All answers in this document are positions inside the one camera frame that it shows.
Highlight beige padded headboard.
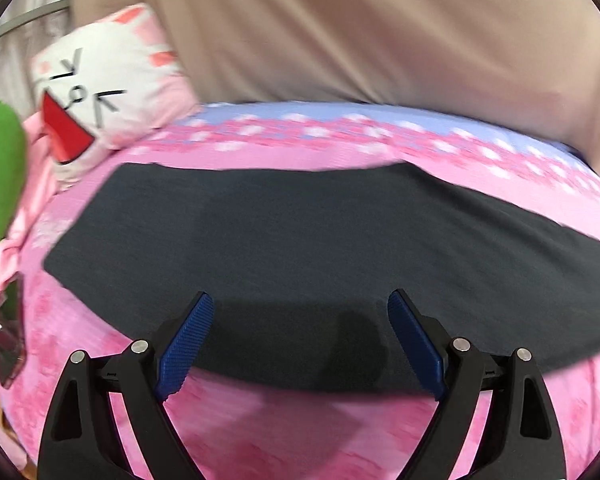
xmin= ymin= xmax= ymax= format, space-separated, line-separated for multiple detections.
xmin=70 ymin=0 xmax=600 ymax=193

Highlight pink floral bedsheet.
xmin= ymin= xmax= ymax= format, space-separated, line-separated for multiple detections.
xmin=0 ymin=100 xmax=600 ymax=480

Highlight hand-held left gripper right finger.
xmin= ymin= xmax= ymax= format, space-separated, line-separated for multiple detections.
xmin=387 ymin=289 xmax=567 ymax=480

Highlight white curtain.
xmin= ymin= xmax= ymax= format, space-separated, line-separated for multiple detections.
xmin=0 ymin=0 xmax=78 ymax=121

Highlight light pink ruffled cloth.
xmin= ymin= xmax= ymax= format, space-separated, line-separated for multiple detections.
xmin=0 ymin=110 xmax=68 ymax=321

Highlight pink cat face pillow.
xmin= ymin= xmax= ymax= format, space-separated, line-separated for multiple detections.
xmin=30 ymin=2 xmax=201 ymax=183

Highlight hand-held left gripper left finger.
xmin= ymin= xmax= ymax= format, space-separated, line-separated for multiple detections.
xmin=39 ymin=291 xmax=216 ymax=480

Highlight dark grey pants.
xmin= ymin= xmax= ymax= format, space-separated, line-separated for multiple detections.
xmin=42 ymin=160 xmax=600 ymax=396

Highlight dark glossy object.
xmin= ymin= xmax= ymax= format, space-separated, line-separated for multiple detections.
xmin=0 ymin=275 xmax=28 ymax=391

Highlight tan printed object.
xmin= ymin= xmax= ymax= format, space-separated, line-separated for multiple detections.
xmin=0 ymin=355 xmax=38 ymax=480

